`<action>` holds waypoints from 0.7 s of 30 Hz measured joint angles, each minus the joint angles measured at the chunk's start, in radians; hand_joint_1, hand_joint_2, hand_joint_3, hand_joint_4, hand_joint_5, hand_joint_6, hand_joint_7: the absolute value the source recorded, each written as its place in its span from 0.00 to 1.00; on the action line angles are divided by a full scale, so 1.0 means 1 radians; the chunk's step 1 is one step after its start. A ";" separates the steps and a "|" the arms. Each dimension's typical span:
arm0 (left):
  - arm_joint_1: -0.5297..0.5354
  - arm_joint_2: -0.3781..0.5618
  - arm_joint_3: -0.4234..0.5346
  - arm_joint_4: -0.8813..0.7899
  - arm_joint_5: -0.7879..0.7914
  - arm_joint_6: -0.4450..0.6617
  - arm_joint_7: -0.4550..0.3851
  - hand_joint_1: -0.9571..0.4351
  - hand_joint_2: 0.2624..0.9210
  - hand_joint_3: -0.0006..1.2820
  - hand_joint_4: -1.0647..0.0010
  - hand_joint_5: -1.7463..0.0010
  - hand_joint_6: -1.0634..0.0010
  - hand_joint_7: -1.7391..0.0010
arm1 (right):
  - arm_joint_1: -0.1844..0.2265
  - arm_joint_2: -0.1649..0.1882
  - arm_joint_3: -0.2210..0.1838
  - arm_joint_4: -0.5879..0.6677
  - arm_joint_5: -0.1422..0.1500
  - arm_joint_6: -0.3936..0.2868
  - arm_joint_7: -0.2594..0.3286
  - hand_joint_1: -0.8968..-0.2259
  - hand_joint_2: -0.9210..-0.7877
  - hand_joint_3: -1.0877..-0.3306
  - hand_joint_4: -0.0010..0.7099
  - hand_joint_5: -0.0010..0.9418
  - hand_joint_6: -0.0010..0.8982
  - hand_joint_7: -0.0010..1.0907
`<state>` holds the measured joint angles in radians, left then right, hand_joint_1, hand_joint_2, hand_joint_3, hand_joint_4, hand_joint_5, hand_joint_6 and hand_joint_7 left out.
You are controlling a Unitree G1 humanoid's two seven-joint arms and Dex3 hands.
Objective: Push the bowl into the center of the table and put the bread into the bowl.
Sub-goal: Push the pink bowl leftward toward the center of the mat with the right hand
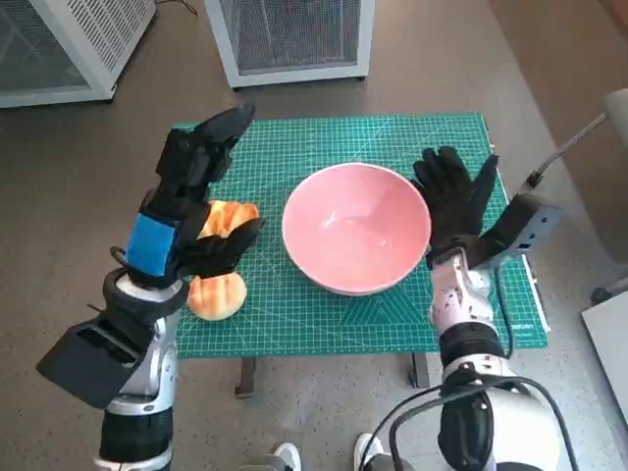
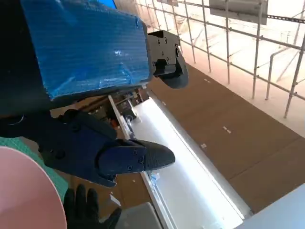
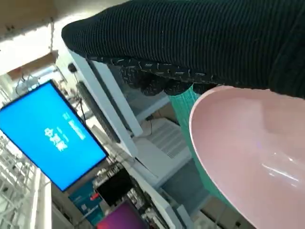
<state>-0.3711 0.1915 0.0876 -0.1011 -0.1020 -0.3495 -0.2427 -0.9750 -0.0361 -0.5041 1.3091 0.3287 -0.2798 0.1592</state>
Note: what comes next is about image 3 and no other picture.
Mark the white desk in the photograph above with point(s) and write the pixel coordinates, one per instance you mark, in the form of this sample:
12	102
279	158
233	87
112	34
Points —
152	198

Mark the white tube scaffold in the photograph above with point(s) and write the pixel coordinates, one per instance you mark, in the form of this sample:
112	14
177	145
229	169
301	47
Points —
43	190

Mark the white cabinet with perforated side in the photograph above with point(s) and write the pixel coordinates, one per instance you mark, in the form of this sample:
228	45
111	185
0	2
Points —
166	138

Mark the green cutting mat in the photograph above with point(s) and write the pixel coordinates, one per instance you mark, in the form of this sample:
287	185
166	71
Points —
181	107

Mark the white cabinet with mesh panels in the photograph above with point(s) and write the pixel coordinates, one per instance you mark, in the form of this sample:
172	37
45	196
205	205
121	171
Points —
112	100

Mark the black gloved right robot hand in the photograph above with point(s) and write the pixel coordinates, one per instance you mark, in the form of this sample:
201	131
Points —
190	35

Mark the black screen monitor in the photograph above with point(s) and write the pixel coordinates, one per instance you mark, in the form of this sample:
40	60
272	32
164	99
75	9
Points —
114	188

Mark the large blue screen monitor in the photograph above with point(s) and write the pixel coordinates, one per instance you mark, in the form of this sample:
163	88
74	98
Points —
47	133

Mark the pink bowl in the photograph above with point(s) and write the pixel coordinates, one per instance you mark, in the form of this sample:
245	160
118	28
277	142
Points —
238	143

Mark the blue poster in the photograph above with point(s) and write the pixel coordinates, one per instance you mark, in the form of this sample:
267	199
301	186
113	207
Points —
81	200

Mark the purple screen monitor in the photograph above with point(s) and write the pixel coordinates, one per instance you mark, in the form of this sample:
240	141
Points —
119	218

